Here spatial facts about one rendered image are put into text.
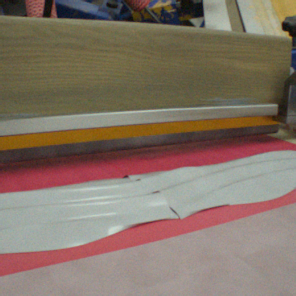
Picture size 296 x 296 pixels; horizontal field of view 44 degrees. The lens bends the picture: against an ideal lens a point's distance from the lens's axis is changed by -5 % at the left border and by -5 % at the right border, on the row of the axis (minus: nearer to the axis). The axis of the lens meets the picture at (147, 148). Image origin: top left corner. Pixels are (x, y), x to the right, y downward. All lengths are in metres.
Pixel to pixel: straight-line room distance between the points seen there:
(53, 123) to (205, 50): 0.14
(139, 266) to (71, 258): 0.03
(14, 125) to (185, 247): 0.13
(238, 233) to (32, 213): 0.10
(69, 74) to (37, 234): 0.13
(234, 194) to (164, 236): 0.06
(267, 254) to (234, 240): 0.02
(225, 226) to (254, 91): 0.19
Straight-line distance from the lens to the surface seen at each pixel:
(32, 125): 0.25
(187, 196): 0.22
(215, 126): 0.35
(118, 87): 0.28
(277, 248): 0.18
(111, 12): 0.93
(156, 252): 0.17
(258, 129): 0.39
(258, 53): 0.36
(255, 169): 0.28
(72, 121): 0.25
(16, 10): 0.93
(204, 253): 0.17
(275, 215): 0.22
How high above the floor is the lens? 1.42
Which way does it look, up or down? 41 degrees down
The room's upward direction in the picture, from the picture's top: 23 degrees clockwise
